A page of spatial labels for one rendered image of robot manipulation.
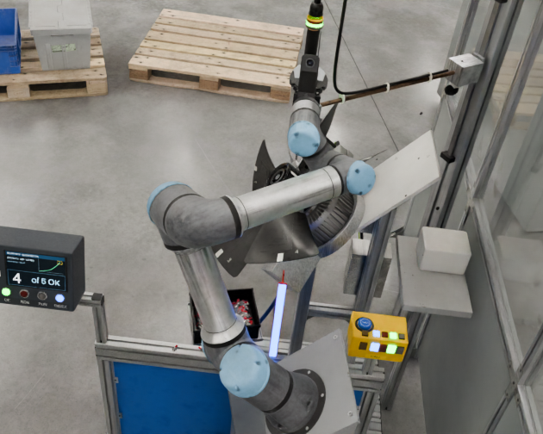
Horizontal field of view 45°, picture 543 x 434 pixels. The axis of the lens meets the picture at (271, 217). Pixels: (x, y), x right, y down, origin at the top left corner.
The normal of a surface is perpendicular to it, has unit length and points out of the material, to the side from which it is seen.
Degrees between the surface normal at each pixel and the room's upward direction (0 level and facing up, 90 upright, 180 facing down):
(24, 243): 15
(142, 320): 0
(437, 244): 0
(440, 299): 0
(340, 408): 44
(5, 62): 90
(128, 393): 90
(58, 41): 95
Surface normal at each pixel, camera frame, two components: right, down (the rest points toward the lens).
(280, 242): -0.16, -0.75
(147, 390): -0.08, 0.65
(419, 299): 0.08, -0.75
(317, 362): -0.62, -0.55
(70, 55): 0.25, 0.71
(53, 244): 0.11, -0.89
